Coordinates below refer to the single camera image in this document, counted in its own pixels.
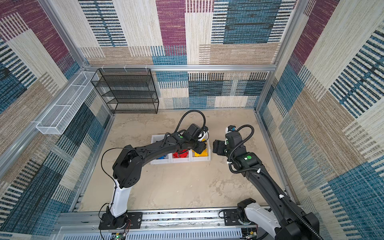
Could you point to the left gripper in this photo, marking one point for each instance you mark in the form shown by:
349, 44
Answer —
202, 146

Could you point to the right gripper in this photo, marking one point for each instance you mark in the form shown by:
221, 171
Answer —
218, 145

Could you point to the large red lego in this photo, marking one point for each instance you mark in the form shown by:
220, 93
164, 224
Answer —
181, 154

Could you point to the blue lego pair back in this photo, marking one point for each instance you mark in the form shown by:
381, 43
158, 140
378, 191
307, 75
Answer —
163, 157

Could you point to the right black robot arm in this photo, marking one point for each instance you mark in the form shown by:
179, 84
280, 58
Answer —
286, 220

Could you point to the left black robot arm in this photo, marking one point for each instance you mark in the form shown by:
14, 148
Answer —
127, 168

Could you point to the right white bin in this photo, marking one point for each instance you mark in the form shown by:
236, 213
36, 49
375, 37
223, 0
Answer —
202, 159

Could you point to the yellow lego front right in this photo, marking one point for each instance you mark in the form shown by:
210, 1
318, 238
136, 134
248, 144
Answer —
203, 154

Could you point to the middle white bin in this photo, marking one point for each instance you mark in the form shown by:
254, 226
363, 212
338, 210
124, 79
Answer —
181, 160

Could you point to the black wire shelf rack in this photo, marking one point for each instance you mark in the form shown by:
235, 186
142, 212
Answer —
127, 91

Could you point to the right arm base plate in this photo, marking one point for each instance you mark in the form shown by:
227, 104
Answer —
234, 217

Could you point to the aluminium front rail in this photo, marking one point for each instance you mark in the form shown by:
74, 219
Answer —
174, 224

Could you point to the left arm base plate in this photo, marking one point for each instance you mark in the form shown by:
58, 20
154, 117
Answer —
109, 222

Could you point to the white wire mesh basket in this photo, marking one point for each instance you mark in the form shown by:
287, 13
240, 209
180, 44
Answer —
60, 115

